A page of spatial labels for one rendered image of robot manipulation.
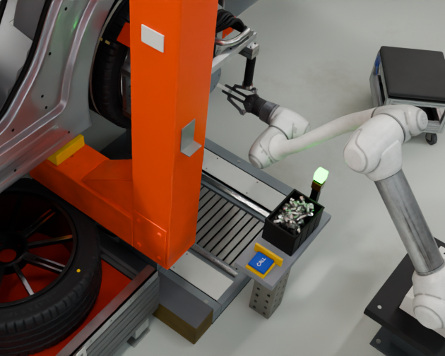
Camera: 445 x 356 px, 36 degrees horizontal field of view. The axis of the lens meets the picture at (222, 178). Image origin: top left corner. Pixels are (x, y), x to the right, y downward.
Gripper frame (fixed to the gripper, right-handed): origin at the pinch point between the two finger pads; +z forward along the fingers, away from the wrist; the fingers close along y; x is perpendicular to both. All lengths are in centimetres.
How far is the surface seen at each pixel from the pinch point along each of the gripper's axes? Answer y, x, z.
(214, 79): 1.1, 28.3, -7.3
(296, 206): -26, 16, -56
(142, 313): -90, 29, -27
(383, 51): 57, -100, -28
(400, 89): 42, -84, -49
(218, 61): 7.3, 41.2, -11.4
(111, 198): -52, 60, -8
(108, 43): -5, 62, 19
